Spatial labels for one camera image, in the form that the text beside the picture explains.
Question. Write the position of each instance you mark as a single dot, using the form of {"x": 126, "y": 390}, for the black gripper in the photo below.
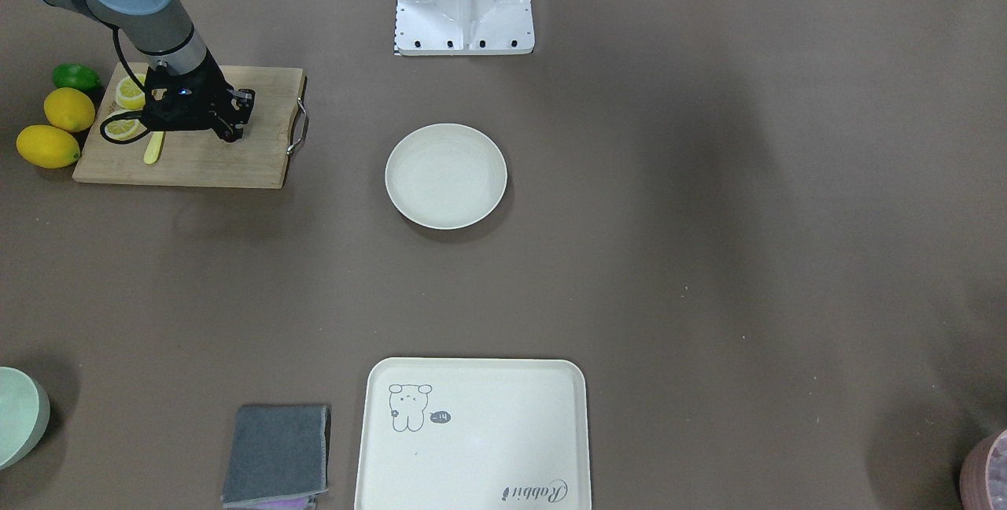
{"x": 211, "y": 83}

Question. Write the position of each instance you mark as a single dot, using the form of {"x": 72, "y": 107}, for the beige round plate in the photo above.
{"x": 446, "y": 176}

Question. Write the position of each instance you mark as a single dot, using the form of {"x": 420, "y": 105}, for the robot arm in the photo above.
{"x": 161, "y": 30}

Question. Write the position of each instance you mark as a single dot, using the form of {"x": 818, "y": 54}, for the cream rabbit tray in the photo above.
{"x": 474, "y": 433}

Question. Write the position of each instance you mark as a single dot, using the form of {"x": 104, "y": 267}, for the bamboo cutting board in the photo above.
{"x": 199, "y": 159}

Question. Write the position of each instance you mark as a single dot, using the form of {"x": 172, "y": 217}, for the yellow plastic knife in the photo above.
{"x": 154, "y": 147}

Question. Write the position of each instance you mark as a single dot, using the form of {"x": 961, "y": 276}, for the lemon slice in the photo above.
{"x": 123, "y": 126}
{"x": 130, "y": 93}

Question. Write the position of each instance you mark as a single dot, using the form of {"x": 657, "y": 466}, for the yellow lemon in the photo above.
{"x": 69, "y": 109}
{"x": 47, "y": 146}

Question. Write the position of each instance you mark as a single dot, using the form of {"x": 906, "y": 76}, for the green lime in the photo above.
{"x": 76, "y": 76}

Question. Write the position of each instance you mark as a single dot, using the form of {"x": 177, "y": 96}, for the grey folded cloth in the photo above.
{"x": 278, "y": 457}

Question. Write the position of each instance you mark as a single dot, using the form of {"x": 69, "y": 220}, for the mint green bowl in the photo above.
{"x": 25, "y": 411}

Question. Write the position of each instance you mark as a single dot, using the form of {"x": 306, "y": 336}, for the pink bowl of ice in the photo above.
{"x": 982, "y": 481}

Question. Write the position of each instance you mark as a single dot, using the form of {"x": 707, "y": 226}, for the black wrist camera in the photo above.
{"x": 169, "y": 109}

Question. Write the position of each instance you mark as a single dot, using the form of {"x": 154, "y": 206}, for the white mounting pedestal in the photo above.
{"x": 463, "y": 28}

